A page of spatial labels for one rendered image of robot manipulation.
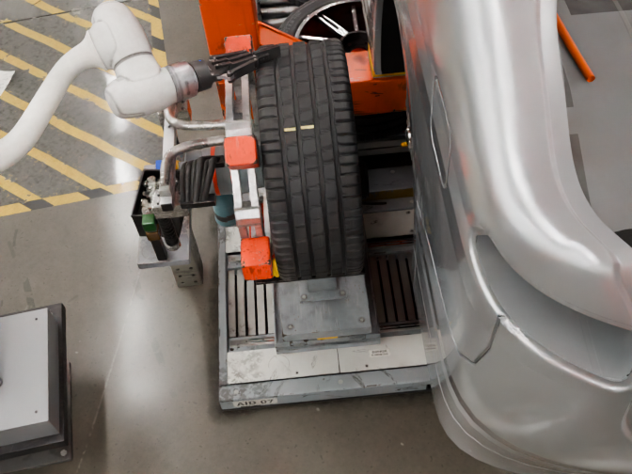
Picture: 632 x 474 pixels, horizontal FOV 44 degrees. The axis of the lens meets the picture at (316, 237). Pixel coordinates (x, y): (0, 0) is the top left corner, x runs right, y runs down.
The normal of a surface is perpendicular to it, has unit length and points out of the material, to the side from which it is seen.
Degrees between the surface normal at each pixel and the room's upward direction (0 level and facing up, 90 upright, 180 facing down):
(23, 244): 0
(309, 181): 50
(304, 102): 17
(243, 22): 90
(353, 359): 0
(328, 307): 0
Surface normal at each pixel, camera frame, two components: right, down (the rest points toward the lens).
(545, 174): -0.31, -0.38
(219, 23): 0.08, 0.80
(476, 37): -0.76, -0.25
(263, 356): -0.06, -0.58
